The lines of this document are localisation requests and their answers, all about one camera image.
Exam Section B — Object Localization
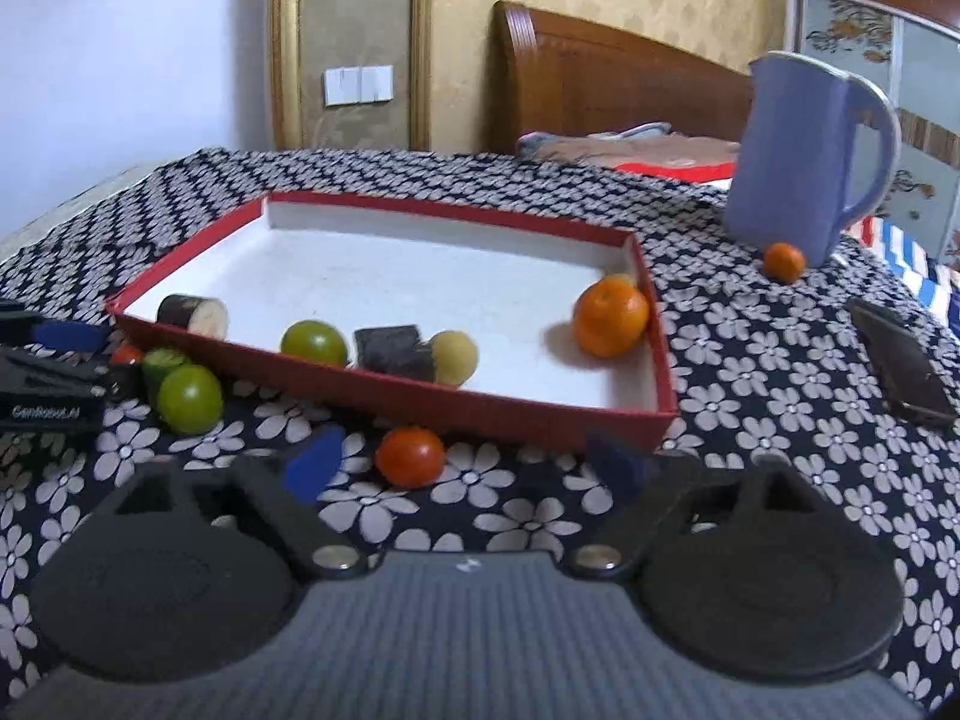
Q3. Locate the blue electric kettle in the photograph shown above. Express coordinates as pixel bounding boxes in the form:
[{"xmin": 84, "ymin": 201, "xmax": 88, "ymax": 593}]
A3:
[{"xmin": 724, "ymin": 50, "xmax": 901, "ymax": 266}]

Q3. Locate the black smartphone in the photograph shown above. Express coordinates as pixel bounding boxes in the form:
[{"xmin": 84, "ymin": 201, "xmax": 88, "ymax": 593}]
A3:
[{"xmin": 846, "ymin": 298, "xmax": 958, "ymax": 431}]

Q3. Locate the green tomato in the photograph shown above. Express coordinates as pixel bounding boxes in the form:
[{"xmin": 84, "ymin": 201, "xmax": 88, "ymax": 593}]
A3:
[{"xmin": 280, "ymin": 320, "xmax": 348, "ymax": 367}]

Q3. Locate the small mandarin orange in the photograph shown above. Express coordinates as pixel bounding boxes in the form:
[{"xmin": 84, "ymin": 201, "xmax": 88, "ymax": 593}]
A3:
[{"xmin": 761, "ymin": 242, "xmax": 807, "ymax": 284}]

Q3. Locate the golden wall frame moulding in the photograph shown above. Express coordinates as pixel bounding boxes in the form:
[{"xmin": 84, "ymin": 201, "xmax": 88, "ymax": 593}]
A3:
[{"xmin": 268, "ymin": 0, "xmax": 431, "ymax": 149}]

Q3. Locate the floral black white tablecloth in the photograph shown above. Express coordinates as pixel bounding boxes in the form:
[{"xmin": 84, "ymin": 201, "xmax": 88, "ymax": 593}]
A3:
[{"xmin": 2, "ymin": 148, "xmax": 958, "ymax": 710}]

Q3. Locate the green lime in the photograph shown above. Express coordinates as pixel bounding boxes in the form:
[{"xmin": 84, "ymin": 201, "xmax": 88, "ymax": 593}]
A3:
[{"xmin": 156, "ymin": 364, "xmax": 223, "ymax": 436}]

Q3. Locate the red cherry tomato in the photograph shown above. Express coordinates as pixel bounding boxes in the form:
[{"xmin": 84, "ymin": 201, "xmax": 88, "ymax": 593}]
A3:
[
  {"xmin": 110, "ymin": 343, "xmax": 143, "ymax": 366},
  {"xmin": 374, "ymin": 427, "xmax": 446, "ymax": 489}
]

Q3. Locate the wardrobe with floral doors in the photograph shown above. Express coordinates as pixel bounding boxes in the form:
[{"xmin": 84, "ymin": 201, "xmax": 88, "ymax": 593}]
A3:
[{"xmin": 782, "ymin": 0, "xmax": 960, "ymax": 272}]

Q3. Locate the white wall switch panel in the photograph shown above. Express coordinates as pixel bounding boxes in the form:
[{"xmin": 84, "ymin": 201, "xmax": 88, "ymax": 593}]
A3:
[{"xmin": 322, "ymin": 65, "xmax": 394, "ymax": 107}]

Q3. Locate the green cucumber piece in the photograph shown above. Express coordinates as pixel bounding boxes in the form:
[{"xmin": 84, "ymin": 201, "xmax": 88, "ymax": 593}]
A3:
[{"xmin": 140, "ymin": 348, "xmax": 189, "ymax": 405}]

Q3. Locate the striped folded blanket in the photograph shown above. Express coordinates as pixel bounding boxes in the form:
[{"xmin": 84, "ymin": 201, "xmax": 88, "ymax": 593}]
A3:
[{"xmin": 516, "ymin": 122, "xmax": 740, "ymax": 188}]

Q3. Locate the wooden bed headboard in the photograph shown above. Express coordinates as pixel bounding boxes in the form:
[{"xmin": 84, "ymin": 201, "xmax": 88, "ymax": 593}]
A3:
[{"xmin": 482, "ymin": 0, "xmax": 752, "ymax": 153}]

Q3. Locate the large orange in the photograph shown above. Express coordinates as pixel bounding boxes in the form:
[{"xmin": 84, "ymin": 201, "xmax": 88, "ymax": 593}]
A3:
[{"xmin": 573, "ymin": 277, "xmax": 651, "ymax": 359}]

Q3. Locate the red shallow cardboard box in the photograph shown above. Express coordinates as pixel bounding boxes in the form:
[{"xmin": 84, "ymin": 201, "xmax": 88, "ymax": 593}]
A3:
[{"xmin": 106, "ymin": 192, "xmax": 677, "ymax": 452}]

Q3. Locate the dark sugarcane piece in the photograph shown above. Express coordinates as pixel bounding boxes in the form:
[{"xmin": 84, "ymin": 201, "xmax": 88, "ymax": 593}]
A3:
[
  {"xmin": 355, "ymin": 325, "xmax": 434, "ymax": 382},
  {"xmin": 156, "ymin": 294, "xmax": 229, "ymax": 340}
]

